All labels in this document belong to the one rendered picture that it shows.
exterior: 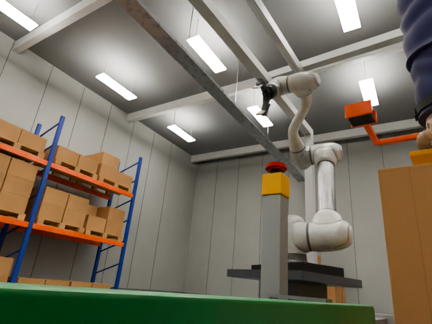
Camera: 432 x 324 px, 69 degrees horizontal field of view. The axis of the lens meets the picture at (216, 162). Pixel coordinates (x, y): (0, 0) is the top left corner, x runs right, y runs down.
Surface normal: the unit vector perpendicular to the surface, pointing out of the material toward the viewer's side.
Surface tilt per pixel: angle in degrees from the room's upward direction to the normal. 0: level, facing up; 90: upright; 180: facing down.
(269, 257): 90
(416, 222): 90
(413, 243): 90
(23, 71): 90
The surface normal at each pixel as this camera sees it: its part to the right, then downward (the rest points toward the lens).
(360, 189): -0.51, -0.36
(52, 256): 0.85, -0.12
